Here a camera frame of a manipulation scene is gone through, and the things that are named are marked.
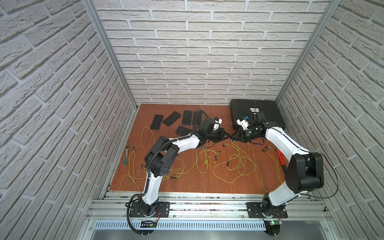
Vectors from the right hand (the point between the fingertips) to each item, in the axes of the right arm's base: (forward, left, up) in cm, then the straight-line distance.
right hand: (234, 138), depth 86 cm
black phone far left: (+27, +52, -14) cm, 61 cm away
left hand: (+1, 0, +2) cm, 2 cm away
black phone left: (+31, +41, -15) cm, 54 cm away
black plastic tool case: (+30, -12, -6) cm, 33 cm away
